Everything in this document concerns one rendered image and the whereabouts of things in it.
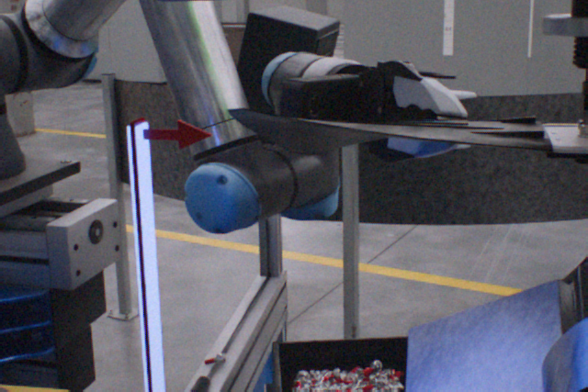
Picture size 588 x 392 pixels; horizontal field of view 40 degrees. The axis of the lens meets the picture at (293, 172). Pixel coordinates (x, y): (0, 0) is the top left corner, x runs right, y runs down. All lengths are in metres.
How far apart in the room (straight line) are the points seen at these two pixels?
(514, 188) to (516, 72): 4.27
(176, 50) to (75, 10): 0.34
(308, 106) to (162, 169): 2.19
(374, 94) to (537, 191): 1.84
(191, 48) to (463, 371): 0.42
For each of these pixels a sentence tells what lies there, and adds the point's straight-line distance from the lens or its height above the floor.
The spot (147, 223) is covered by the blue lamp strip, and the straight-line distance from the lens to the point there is 0.68.
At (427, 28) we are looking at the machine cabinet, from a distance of 6.98.
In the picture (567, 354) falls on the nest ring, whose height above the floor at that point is 1.09.
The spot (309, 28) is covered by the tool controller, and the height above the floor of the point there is 1.23.
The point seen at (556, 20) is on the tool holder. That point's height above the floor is 1.27.
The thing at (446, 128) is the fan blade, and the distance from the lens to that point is 0.60.
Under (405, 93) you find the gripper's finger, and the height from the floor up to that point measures 1.20.
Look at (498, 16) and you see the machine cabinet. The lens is 6.79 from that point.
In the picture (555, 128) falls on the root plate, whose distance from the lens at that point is 0.66.
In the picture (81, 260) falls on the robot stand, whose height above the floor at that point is 0.94.
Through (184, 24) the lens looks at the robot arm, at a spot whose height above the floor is 1.26.
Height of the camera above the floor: 1.30
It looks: 14 degrees down
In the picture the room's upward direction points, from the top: 1 degrees counter-clockwise
